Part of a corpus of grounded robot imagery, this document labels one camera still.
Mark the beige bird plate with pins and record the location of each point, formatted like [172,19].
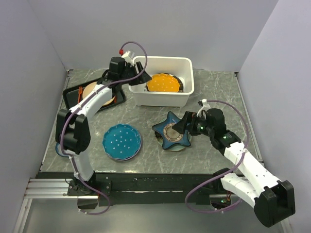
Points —
[87,90]

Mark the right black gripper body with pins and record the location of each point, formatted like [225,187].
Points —
[199,125]

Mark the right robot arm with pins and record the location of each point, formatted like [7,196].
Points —
[271,199]

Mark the white plastic bin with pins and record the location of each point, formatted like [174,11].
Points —
[171,85]

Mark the purple plastic plate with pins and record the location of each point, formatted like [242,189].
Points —
[118,155]

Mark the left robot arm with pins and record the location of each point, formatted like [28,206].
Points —
[72,127]

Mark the blue white patterned bowl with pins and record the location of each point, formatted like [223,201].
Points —
[57,150]

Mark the brown rimmed beige plate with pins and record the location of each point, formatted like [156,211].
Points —
[181,85]

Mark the yellow polka dot plate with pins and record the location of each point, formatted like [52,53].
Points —
[162,83]

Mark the orange plastic fork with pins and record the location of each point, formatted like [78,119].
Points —
[80,92]

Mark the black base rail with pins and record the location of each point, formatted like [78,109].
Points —
[144,188]

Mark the blue polka dot plate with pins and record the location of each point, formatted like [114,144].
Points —
[122,142]

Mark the black plastic tray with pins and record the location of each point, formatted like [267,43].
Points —
[70,96]

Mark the blue star shaped dish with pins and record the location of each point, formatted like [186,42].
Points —
[172,132]

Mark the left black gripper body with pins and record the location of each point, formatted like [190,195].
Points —
[130,70]

